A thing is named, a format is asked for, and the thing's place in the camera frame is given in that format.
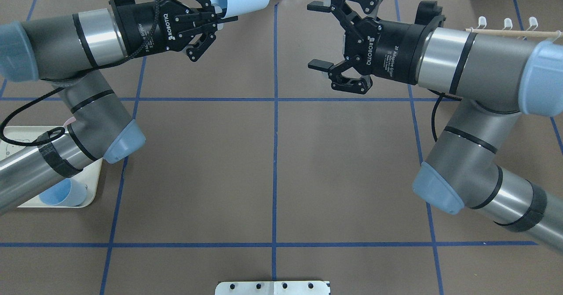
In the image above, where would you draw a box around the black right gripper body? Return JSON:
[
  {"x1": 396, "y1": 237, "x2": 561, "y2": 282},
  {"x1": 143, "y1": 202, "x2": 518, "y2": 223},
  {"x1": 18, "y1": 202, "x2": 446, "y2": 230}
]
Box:
[{"x1": 328, "y1": 0, "x2": 438, "y2": 94}]

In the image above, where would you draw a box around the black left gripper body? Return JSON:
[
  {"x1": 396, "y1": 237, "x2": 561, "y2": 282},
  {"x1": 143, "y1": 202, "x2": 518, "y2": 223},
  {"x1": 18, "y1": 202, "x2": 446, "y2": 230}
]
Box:
[{"x1": 111, "y1": 0, "x2": 220, "y2": 62}]

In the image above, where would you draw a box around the pink plastic cup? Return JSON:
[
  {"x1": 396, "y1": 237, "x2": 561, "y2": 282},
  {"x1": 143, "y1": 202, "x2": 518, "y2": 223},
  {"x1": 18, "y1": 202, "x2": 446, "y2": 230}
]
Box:
[{"x1": 63, "y1": 117, "x2": 76, "y2": 127}]

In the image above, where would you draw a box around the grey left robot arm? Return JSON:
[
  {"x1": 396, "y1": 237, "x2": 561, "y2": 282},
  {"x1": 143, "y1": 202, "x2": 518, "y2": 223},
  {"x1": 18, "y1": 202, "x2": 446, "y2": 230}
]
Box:
[{"x1": 1, "y1": 0, "x2": 238, "y2": 214}]

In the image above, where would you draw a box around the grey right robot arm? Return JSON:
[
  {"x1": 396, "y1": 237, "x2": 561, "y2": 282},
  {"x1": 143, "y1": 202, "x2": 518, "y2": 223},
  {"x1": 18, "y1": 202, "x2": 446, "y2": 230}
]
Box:
[{"x1": 307, "y1": 0, "x2": 563, "y2": 252}]

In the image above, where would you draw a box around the wooden rack dowel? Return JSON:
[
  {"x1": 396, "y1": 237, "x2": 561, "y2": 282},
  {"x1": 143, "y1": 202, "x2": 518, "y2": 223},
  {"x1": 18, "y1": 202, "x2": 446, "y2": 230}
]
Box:
[{"x1": 465, "y1": 28, "x2": 562, "y2": 41}]

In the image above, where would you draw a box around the cream serving tray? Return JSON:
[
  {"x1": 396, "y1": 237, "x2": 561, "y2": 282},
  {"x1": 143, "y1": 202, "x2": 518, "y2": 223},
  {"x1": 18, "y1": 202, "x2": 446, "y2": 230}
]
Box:
[{"x1": 5, "y1": 125, "x2": 103, "y2": 208}]

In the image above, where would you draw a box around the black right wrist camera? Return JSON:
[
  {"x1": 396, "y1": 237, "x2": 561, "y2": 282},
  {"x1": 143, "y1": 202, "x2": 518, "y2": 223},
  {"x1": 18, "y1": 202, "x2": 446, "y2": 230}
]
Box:
[{"x1": 414, "y1": 0, "x2": 445, "y2": 27}]

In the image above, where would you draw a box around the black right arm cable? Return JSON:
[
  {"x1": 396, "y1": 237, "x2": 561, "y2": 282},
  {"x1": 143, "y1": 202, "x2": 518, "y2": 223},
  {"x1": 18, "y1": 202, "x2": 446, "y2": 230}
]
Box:
[{"x1": 429, "y1": 88, "x2": 462, "y2": 144}]

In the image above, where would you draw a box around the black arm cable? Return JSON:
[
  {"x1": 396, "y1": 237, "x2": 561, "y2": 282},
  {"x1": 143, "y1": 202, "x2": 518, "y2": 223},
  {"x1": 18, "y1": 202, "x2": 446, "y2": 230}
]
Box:
[
  {"x1": 0, "y1": 0, "x2": 161, "y2": 146},
  {"x1": 429, "y1": 88, "x2": 462, "y2": 144}
]

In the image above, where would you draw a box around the white wire cup rack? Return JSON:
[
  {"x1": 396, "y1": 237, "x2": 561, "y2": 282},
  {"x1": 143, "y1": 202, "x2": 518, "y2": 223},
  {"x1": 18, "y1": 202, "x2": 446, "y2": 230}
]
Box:
[{"x1": 470, "y1": 16, "x2": 539, "y2": 39}]

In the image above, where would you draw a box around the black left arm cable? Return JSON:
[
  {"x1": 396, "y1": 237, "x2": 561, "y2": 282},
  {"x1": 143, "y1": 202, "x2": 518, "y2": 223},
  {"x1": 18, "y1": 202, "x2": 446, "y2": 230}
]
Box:
[{"x1": 0, "y1": 0, "x2": 161, "y2": 146}]

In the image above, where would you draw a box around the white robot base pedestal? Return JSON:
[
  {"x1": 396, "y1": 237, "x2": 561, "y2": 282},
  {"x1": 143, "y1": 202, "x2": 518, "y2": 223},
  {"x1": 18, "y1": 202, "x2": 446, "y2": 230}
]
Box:
[{"x1": 215, "y1": 280, "x2": 331, "y2": 295}]

